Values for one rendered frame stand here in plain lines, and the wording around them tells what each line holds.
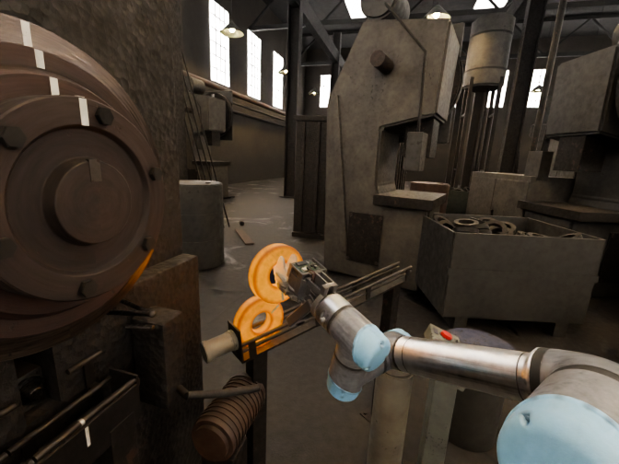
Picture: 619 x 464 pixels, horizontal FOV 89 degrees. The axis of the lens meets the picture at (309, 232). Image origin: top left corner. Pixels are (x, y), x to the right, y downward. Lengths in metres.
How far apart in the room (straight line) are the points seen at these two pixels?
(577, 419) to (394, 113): 2.74
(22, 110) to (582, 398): 0.68
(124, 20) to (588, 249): 2.76
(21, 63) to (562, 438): 0.74
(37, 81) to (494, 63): 8.92
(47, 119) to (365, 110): 2.77
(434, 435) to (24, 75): 1.35
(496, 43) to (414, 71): 6.31
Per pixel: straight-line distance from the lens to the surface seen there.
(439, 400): 1.24
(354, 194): 3.09
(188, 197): 3.27
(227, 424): 0.96
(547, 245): 2.66
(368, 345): 0.61
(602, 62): 3.77
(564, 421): 0.43
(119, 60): 0.93
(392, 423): 1.25
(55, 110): 0.52
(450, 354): 0.66
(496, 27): 9.33
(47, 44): 0.63
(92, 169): 0.53
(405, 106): 2.98
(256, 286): 0.80
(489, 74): 9.07
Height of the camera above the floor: 1.19
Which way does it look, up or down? 13 degrees down
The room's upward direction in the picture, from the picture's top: 3 degrees clockwise
